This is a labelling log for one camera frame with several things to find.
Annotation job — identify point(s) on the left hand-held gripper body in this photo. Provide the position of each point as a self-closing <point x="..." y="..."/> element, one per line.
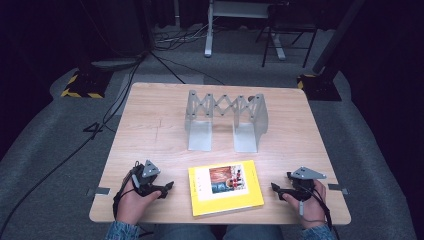
<point x="145" y="178"/>

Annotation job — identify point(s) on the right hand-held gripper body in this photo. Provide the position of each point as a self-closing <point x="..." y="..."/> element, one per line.
<point x="301" y="185"/>

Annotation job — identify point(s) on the yellow book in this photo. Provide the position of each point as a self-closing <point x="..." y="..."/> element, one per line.
<point x="226" y="200"/>

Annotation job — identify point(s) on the grey expandable metal book stand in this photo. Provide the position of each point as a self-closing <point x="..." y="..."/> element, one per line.
<point x="200" y="133"/>

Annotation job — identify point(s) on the person's right hand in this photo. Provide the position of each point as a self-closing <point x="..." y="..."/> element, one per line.
<point x="311" y="210"/>

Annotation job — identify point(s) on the person's left hand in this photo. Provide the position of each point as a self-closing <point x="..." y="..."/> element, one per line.
<point x="132" y="206"/>

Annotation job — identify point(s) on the person's left leg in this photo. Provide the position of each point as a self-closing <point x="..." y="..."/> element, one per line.
<point x="183" y="233"/>

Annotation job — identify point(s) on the person's leg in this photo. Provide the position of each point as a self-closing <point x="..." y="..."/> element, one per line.
<point x="183" y="233"/>
<point x="253" y="233"/>

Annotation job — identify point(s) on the person's right leg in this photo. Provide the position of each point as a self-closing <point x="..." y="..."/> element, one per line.
<point x="253" y="233"/>

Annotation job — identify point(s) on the black striped stand base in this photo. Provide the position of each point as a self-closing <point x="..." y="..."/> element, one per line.
<point x="321" y="87"/>
<point x="85" y="85"/>

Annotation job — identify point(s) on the grey slanted stand pole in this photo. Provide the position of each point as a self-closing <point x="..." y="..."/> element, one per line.
<point x="336" y="36"/>

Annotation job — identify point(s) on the black metal chair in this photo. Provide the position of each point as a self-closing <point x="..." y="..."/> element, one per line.
<point x="286" y="28"/>

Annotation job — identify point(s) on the grey metal table bracket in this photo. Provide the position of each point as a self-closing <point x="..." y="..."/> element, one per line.
<point x="337" y="188"/>
<point x="101" y="191"/>

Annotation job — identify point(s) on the white desk frame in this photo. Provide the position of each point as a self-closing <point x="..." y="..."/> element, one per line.
<point x="209" y="40"/>

